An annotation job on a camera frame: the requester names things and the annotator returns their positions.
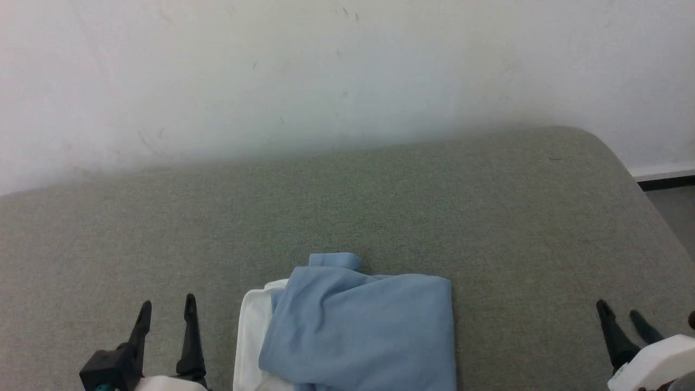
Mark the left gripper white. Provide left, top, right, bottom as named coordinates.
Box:
left=125, top=294, right=210, bottom=391

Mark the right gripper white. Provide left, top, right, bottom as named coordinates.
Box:
left=596, top=299, right=695, bottom=391

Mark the blue polo shirt white collar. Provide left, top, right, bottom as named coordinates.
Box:
left=233, top=252, right=457, bottom=391

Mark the grey-green fabric sofa cushion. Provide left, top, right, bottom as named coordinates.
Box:
left=0, top=126, right=695, bottom=391

